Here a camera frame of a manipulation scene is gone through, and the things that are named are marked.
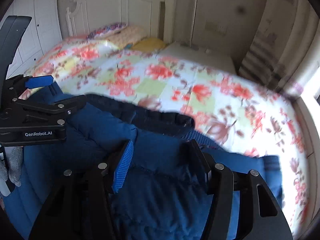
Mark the sailboat print curtain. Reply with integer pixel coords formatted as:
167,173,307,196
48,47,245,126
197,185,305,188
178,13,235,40
239,0,319,97

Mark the grey gloved left hand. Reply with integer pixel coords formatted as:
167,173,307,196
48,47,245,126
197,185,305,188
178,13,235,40
1,146,23,187

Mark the white nightstand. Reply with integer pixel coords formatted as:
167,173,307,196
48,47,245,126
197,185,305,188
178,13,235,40
159,42,236,75

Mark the blue quilted down jacket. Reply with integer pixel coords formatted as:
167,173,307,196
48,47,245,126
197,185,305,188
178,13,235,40
1,84,281,239

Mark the white wardrobe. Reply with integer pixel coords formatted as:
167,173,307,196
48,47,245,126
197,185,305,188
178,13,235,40
1,0,62,78

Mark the white wooden headboard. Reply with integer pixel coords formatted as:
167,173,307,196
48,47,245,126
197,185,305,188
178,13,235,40
66,0,176,43

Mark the wall socket switch plate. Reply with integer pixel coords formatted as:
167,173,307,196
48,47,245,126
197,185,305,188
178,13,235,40
204,21,228,37

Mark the yellow pillow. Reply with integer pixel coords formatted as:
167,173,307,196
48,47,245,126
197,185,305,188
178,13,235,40
131,37,167,53

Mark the peach textured pillow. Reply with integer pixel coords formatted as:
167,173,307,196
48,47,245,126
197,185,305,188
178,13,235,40
106,25,148,49

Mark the floral embroidered pillow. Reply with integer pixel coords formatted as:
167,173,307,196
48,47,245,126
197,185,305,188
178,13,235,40
86,22,127,39

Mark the floral bed quilt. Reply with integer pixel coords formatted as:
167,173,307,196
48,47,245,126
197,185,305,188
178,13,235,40
22,38,309,238

